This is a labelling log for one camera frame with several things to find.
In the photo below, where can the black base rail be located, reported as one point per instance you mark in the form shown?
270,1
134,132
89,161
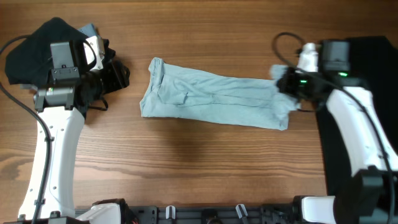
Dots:
264,214

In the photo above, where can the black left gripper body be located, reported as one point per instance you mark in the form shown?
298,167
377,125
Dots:
108,79

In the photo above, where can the black cloth pile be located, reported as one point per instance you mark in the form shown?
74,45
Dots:
358,123

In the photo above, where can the stack of folded dark clothes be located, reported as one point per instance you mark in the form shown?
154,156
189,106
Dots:
31,61

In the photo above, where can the light blue t-shirt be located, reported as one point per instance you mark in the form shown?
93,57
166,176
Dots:
179,92

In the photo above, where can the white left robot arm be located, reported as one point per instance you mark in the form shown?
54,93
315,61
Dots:
61,107

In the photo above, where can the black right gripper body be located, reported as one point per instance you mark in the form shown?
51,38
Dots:
300,84

